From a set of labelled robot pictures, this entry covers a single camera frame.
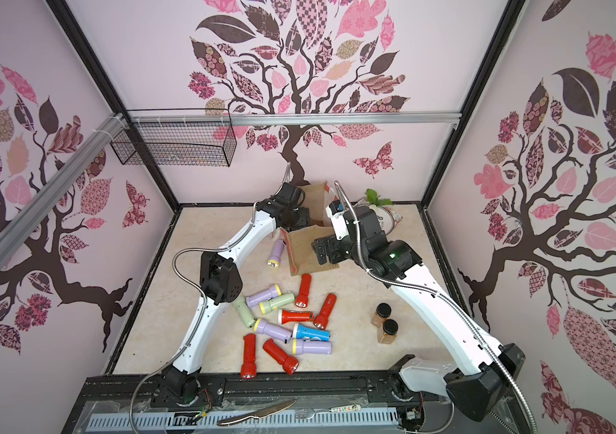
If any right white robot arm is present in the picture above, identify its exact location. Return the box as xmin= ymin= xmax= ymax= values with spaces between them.
xmin=313 ymin=201 xmax=539 ymax=433

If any light green flashlight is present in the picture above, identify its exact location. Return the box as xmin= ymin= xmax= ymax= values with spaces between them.
xmin=232 ymin=296 xmax=256 ymax=328
xmin=259 ymin=292 xmax=295 ymax=316

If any blue flashlight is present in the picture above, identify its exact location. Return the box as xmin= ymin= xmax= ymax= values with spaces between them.
xmin=293 ymin=323 xmax=331 ymax=342

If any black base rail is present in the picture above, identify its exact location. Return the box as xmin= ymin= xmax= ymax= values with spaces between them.
xmin=78 ymin=371 xmax=415 ymax=408

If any brown jute tote bag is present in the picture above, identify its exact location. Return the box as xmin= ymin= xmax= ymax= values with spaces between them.
xmin=282 ymin=182 xmax=340 ymax=277

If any butter knife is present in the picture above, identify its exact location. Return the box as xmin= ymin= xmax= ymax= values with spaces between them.
xmin=217 ymin=400 xmax=296 ymax=427

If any light green flashlight left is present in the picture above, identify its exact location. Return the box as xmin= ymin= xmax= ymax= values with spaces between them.
xmin=232 ymin=296 xmax=256 ymax=328

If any light green flashlight middle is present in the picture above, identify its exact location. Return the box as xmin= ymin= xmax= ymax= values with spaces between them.
xmin=259 ymin=292 xmax=295 ymax=316

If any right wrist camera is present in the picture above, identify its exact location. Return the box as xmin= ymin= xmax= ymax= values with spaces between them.
xmin=325 ymin=199 xmax=349 ymax=241

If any purple flashlight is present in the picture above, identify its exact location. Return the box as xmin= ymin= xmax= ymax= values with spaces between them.
xmin=253 ymin=318 xmax=293 ymax=344
xmin=291 ymin=339 xmax=332 ymax=356
xmin=267 ymin=239 xmax=285 ymax=269
xmin=246 ymin=284 xmax=282 ymax=309

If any diagonal aluminium rail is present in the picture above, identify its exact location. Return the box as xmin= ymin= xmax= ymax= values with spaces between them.
xmin=0 ymin=113 xmax=126 ymax=269

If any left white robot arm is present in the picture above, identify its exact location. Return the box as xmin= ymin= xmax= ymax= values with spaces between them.
xmin=144 ymin=183 xmax=310 ymax=406

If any spice jar black lid rear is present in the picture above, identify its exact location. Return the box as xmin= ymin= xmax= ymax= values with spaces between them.
xmin=370 ymin=303 xmax=392 ymax=327

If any grey slotted cable duct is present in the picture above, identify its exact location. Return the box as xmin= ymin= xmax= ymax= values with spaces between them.
xmin=84 ymin=406 xmax=402 ymax=433

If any white toy radish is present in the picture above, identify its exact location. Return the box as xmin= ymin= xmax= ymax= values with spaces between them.
xmin=366 ymin=189 xmax=393 ymax=208

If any red flashlight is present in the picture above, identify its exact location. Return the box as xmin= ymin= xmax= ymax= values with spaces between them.
xmin=263 ymin=339 xmax=300 ymax=375
xmin=240 ymin=334 xmax=257 ymax=380
xmin=277 ymin=309 xmax=314 ymax=325
xmin=294 ymin=274 xmax=313 ymax=309
xmin=313 ymin=293 xmax=337 ymax=330

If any black wire basket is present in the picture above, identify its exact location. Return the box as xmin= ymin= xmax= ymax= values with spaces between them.
xmin=110 ymin=108 xmax=237 ymax=167

